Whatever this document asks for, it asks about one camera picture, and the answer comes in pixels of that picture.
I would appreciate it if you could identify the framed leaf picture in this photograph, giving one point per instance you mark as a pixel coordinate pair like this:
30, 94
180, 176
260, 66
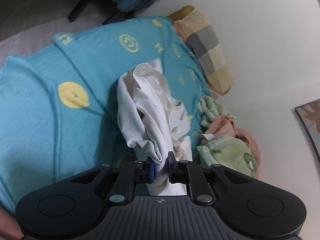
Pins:
309, 115

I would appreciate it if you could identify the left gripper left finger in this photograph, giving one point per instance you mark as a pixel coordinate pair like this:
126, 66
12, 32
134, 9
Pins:
125, 180

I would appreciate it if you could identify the checkered pillow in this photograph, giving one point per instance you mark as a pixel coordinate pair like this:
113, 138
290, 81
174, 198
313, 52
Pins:
197, 33

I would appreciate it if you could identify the teal patterned bed sheet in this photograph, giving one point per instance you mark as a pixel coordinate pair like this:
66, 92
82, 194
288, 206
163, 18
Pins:
59, 105

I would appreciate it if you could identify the green cartoon fleece blanket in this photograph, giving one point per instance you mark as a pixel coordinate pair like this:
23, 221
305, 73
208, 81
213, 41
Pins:
229, 152

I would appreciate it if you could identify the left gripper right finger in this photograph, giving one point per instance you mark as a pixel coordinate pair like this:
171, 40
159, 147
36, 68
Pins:
191, 175

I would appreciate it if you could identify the person left hand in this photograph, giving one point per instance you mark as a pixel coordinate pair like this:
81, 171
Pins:
9, 227

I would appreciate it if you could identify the light green folded cloth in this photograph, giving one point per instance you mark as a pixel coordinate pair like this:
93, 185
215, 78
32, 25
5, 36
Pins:
210, 109

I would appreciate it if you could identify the pink fleece blanket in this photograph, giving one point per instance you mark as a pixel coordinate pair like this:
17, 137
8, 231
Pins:
225, 125

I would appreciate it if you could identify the white t-shirt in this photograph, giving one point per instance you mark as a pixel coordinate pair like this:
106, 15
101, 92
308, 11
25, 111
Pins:
153, 123

